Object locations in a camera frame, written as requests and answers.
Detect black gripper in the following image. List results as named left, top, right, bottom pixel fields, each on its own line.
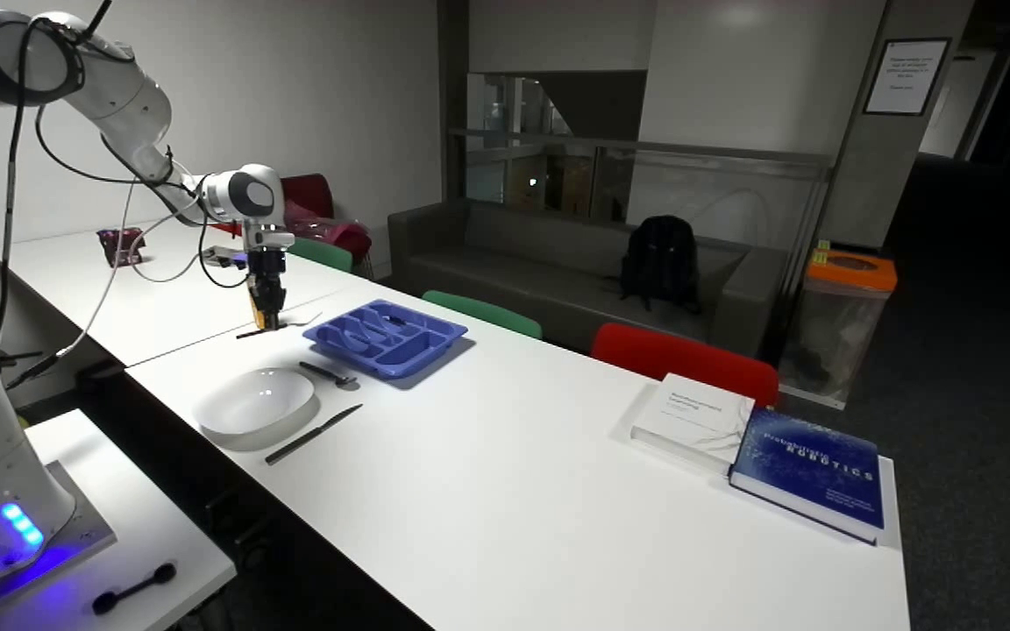
left=247, top=247, right=290, bottom=331

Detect white plate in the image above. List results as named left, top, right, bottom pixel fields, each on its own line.
left=193, top=365, right=324, bottom=450

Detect grey robot mounting plate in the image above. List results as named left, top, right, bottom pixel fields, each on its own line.
left=0, top=459, right=121, bottom=611

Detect green chair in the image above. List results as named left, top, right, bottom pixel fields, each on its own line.
left=417, top=288, right=549, bottom=342
left=288, top=235, right=357, bottom=276

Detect blue plastic cutlery tray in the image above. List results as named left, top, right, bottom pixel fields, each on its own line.
left=301, top=299, right=470, bottom=387

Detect black table knife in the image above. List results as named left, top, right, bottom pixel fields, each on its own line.
left=262, top=402, right=365, bottom=470

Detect white side table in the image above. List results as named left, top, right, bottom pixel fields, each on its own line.
left=0, top=407, right=238, bottom=631

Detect black dumbbell shaped tool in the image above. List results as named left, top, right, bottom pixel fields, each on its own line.
left=90, top=562, right=181, bottom=618

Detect black backpack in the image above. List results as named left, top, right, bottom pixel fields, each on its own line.
left=617, top=213, right=704, bottom=317

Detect red chair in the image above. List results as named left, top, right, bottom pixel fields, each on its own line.
left=585, top=319, right=787, bottom=409

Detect white book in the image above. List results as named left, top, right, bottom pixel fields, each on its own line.
left=610, top=372, right=759, bottom=474

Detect glass balustrade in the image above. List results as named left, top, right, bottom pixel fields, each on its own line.
left=451, top=126, right=839, bottom=241

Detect blue book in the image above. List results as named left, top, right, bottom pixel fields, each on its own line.
left=725, top=407, right=890, bottom=546

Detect orange lidded waste bin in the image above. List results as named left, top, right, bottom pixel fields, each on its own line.
left=778, top=247, right=903, bottom=415

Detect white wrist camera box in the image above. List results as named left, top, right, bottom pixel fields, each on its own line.
left=249, top=228, right=299, bottom=256

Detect white cable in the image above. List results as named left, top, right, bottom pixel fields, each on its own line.
left=82, top=182, right=149, bottom=342

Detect framed wall notice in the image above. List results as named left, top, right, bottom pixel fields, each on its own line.
left=862, top=36, right=956, bottom=120

